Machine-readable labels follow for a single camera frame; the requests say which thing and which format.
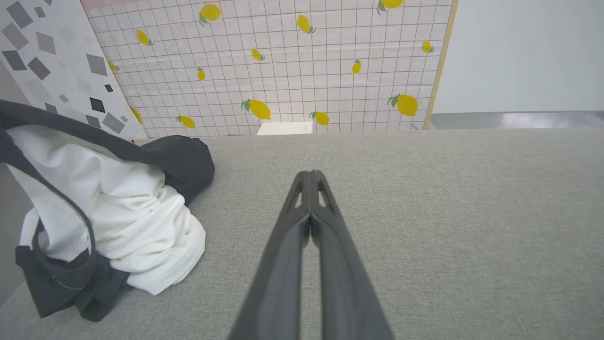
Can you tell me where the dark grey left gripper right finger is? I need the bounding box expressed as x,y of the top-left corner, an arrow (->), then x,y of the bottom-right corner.
310,170 -> 395,340

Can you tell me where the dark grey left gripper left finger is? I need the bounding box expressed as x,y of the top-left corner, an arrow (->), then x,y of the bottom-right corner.
228,170 -> 312,340

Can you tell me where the white black long-sleeve shirt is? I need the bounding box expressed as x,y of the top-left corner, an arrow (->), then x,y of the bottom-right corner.
0,99 -> 216,323

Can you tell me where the white rectangular pillar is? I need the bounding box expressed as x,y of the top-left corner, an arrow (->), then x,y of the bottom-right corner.
257,121 -> 314,136

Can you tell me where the lemon print grid panel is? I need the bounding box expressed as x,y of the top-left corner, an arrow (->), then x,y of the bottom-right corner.
80,0 -> 453,138

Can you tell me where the grey confetti pattern panel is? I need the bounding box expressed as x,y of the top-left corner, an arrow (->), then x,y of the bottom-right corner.
0,0 -> 149,141

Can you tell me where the light wooden panel frame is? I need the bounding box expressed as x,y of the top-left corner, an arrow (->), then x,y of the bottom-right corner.
423,0 -> 459,130

